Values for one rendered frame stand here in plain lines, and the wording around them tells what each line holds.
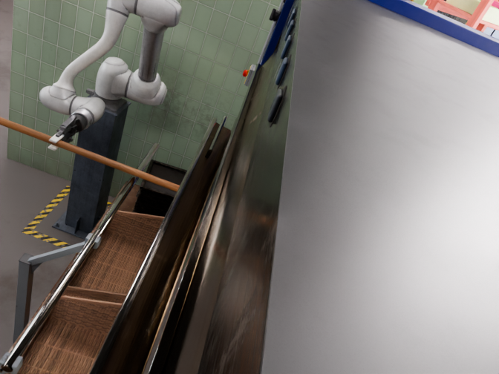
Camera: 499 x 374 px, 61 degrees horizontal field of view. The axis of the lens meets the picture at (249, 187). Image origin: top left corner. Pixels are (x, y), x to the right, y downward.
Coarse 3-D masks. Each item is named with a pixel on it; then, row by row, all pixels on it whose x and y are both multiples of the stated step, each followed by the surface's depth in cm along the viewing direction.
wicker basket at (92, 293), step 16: (128, 224) 226; (144, 224) 225; (160, 224) 223; (112, 240) 225; (128, 240) 229; (144, 240) 231; (96, 256) 213; (112, 256) 218; (128, 256) 221; (144, 256) 224; (80, 272) 202; (96, 272) 206; (128, 272) 213; (80, 288) 177; (96, 288) 199; (112, 288) 202; (128, 288) 205
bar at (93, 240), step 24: (144, 168) 188; (120, 192) 169; (96, 240) 145; (24, 264) 155; (72, 264) 134; (24, 288) 162; (24, 312) 170; (48, 312) 119; (24, 336) 111; (0, 360) 105
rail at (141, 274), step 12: (216, 120) 190; (204, 144) 170; (192, 168) 153; (180, 192) 140; (168, 216) 129; (156, 240) 119; (144, 264) 111; (144, 276) 108; (132, 288) 104; (132, 300) 101; (120, 312) 97; (120, 324) 95; (108, 336) 92; (108, 348) 90; (96, 360) 87; (96, 372) 85
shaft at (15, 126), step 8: (0, 120) 172; (8, 120) 173; (16, 128) 173; (24, 128) 173; (32, 136) 174; (40, 136) 173; (48, 136) 174; (56, 144) 174; (64, 144) 174; (80, 152) 175; (88, 152) 175; (96, 160) 176; (104, 160) 176; (112, 160) 176; (120, 168) 176; (128, 168) 176; (136, 176) 177; (144, 176) 177; (152, 176) 178; (160, 184) 178; (168, 184) 178; (176, 184) 179
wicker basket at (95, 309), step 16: (64, 304) 174; (80, 304) 174; (96, 304) 174; (112, 304) 171; (32, 320) 161; (48, 320) 178; (64, 320) 181; (80, 320) 179; (96, 320) 178; (112, 320) 177; (48, 336) 173; (64, 336) 176; (80, 336) 178; (96, 336) 180; (32, 352) 166; (48, 352) 168; (64, 352) 170; (80, 352) 172; (32, 368) 162; (48, 368) 164; (64, 368) 166; (80, 368) 168
